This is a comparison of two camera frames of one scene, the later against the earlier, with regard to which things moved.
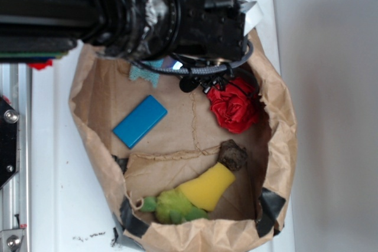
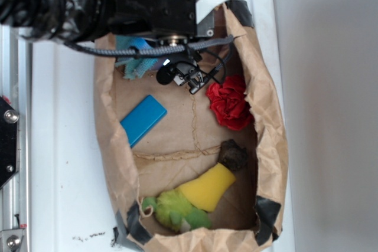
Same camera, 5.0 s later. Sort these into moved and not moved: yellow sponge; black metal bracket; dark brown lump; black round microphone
Moved: black round microphone
Not moved: dark brown lump; black metal bracket; yellow sponge
